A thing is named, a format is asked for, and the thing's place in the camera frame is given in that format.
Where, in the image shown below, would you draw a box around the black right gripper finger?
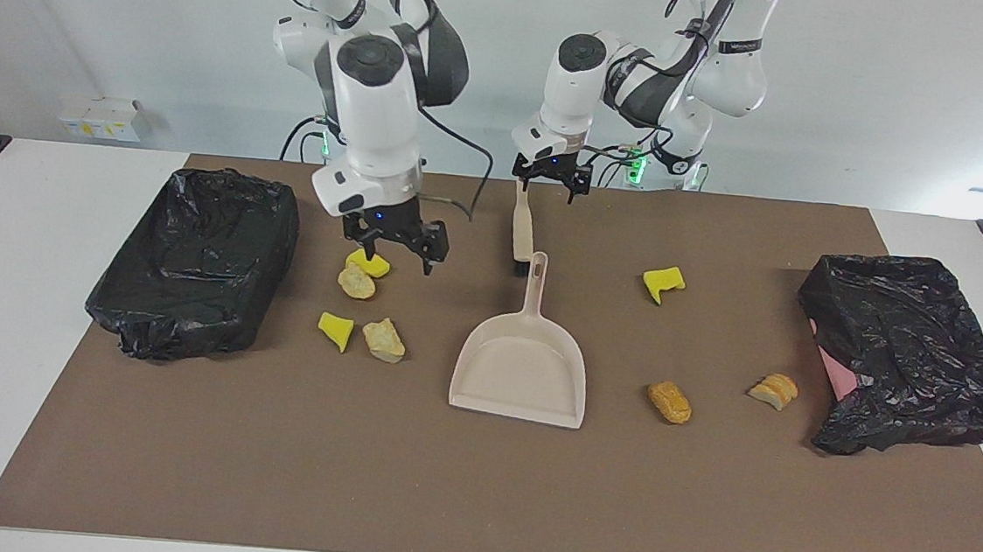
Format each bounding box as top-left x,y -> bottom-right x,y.
408,220 -> 451,277
339,216 -> 383,261

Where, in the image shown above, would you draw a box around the beige brush with black bristles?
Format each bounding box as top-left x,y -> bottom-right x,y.
506,172 -> 542,278

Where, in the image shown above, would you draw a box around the pale bread piece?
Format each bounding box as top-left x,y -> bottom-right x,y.
335,262 -> 379,302

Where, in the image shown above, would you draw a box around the small yellow sponge piece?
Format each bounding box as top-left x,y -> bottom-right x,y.
316,311 -> 356,355

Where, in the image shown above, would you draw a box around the blocky pale bread chunk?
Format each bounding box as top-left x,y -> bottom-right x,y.
359,316 -> 409,366

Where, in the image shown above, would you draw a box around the notched yellow sponge piece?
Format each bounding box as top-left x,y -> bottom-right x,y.
640,263 -> 688,308

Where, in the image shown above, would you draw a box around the beige plastic dustpan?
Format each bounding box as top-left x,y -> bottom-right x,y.
446,245 -> 598,430

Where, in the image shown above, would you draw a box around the brown fried bread roll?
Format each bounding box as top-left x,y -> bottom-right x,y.
644,379 -> 695,427

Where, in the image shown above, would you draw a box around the sliced golden bread piece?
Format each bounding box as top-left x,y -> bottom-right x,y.
746,371 -> 800,413

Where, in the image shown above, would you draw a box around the black bag lined pink bin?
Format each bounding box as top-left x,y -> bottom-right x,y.
784,247 -> 983,467

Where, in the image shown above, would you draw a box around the brown table mat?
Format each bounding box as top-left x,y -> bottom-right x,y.
0,138 -> 983,552

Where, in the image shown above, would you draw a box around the black left base cable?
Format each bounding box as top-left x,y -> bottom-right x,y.
595,155 -> 642,190

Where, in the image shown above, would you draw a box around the black base cable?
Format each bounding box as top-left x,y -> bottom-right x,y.
280,115 -> 329,164
595,155 -> 642,190

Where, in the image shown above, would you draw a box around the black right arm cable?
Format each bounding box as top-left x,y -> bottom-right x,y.
230,0 -> 508,224

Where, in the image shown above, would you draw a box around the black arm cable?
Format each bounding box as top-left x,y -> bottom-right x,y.
583,0 -> 725,176
230,0 -> 508,224

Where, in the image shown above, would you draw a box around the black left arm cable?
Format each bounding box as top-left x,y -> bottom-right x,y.
583,0 -> 725,176

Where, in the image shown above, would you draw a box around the black right base cable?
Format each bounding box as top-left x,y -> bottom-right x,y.
280,115 -> 329,164

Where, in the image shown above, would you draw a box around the white wall boxes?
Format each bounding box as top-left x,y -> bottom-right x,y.
57,93 -> 147,144

